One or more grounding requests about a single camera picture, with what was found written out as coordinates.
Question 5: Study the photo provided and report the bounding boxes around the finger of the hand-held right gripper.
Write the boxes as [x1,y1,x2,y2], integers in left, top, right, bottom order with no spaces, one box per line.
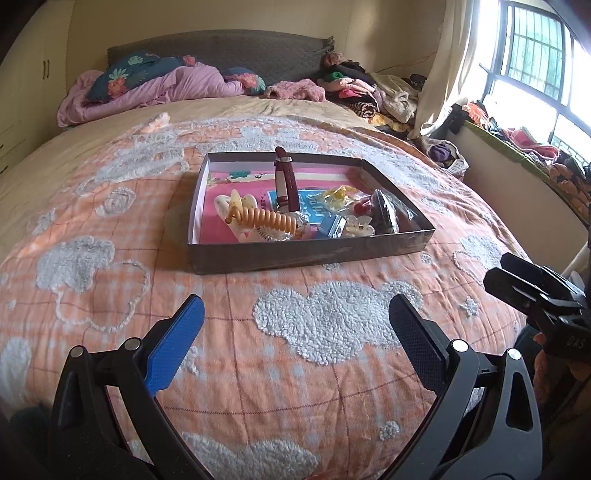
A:
[484,268,555,328]
[501,251,578,289]

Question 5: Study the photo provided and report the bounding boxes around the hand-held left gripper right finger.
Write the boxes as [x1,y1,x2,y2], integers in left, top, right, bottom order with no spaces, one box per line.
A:
[383,293,546,480]

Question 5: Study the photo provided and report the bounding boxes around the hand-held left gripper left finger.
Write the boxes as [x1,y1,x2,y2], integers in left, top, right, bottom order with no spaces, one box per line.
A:
[48,294,206,480]

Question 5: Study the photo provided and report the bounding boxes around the clear hair claw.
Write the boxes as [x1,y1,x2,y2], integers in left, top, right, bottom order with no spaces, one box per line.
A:
[339,213,377,238]

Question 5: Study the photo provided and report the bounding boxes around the clear packet with dark clip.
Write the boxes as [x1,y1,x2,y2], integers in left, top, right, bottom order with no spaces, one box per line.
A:
[369,188,407,236]

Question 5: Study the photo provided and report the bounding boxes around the white hair clip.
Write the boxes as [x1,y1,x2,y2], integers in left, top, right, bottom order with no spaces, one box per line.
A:
[213,189,257,222]

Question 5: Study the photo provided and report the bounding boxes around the blue card packet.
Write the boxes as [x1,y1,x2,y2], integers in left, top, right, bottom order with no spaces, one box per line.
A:
[316,215,346,238]

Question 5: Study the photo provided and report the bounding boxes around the grey cardboard box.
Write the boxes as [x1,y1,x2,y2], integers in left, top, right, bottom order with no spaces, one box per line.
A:
[187,152,436,276]

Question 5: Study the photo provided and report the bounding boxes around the beige spiral hair tie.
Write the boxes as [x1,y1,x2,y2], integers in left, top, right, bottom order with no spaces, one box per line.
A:
[225,203,298,234]

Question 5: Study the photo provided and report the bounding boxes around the yellow hair clips packet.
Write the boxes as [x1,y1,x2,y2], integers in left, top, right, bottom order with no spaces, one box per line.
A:
[321,185,365,208]

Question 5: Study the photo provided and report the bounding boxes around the brown watch strap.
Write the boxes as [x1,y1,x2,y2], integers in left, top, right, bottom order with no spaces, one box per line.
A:
[272,147,301,215]

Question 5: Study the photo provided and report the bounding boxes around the orange patterned blanket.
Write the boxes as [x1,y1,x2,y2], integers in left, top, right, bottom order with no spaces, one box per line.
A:
[0,113,532,480]

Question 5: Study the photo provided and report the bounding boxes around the pink picture book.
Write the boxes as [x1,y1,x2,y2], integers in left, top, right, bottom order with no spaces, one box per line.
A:
[196,167,370,243]

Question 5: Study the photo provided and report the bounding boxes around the clothes on window sill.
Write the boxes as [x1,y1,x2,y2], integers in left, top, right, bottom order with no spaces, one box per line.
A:
[450,99,591,217]

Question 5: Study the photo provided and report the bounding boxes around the basket of clothes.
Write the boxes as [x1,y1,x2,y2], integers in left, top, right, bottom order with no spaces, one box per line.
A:
[418,136,469,178]

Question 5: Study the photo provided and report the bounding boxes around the cream curtain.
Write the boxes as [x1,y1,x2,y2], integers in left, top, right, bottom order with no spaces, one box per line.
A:
[409,0,504,139]

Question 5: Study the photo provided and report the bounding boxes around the window with grille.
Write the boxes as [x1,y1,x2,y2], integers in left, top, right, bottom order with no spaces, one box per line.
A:
[478,0,591,167]

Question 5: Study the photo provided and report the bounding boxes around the pile of clothes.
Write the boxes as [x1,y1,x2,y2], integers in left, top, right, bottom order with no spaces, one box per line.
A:
[318,51,428,139]

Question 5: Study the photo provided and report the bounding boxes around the pink crumpled blanket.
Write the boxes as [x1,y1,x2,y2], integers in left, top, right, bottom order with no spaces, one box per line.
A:
[0,98,384,241]

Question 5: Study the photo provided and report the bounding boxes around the pink quilt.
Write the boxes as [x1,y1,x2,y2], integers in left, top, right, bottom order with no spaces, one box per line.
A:
[56,62,245,127]

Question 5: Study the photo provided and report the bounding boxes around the large dark floral pillow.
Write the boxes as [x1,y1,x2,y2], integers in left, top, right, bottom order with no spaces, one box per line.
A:
[85,52,199,102]

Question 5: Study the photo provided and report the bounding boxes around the small dark floral pillow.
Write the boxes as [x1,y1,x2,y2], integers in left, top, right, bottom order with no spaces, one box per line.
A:
[224,67,267,90]

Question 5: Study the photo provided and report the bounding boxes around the pink fluffy garment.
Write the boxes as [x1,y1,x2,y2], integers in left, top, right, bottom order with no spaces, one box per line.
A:
[263,78,328,102]

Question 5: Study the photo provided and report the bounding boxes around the grey quilted headboard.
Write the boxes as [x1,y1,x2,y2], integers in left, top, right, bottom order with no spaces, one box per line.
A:
[106,30,335,86]

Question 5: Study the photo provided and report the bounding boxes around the cream wardrobe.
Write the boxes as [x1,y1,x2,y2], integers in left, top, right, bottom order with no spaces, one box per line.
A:
[0,0,77,176]

